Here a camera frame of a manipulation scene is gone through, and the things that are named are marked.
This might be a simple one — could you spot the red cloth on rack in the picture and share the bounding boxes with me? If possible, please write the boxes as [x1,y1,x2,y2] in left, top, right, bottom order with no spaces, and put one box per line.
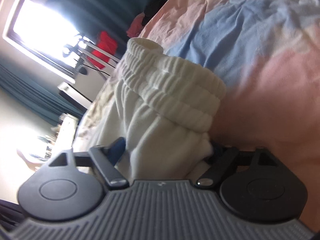
[91,31,118,69]

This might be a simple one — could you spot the cream pants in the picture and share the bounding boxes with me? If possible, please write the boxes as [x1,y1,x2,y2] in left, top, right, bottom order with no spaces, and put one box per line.
[96,37,227,180]

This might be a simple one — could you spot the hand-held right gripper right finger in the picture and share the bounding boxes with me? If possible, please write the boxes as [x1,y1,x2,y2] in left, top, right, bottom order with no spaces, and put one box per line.
[196,142,278,188]

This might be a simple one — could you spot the window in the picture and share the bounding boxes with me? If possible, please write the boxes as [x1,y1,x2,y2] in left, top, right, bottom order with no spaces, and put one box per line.
[3,0,84,78]

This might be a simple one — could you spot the narrow teal curtain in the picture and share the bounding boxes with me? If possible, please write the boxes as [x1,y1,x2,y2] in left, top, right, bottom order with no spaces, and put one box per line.
[0,62,84,128]

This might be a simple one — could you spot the pile of clothes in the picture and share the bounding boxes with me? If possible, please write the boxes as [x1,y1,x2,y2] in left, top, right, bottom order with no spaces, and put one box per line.
[126,0,187,38]

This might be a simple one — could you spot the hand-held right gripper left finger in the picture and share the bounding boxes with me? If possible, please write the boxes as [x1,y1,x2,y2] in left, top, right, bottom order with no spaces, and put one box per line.
[49,137,130,190]

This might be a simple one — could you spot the white desk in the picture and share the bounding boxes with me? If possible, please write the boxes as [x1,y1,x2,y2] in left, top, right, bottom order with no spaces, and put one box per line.
[49,112,82,158]

